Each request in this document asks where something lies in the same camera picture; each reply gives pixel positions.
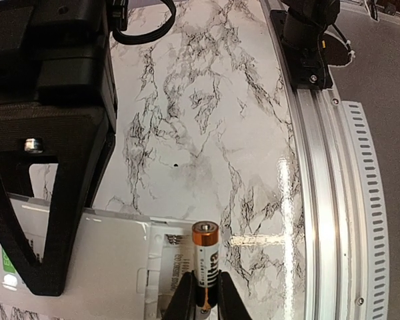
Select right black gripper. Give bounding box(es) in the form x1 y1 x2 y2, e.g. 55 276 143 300
0 1 117 157

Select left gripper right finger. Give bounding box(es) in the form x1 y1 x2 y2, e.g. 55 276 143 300
218 271 250 320

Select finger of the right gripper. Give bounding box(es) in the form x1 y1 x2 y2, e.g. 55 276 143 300
0 109 117 297

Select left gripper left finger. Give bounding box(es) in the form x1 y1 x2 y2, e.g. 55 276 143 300
162 272 197 320

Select gold black AA battery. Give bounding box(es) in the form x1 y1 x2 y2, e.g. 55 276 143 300
192 221 219 313

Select white remote control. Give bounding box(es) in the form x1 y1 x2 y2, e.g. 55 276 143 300
0 209 193 319

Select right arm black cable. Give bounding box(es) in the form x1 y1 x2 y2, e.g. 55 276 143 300
109 0 177 44

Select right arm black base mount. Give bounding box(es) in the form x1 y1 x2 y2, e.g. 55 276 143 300
270 0 340 90

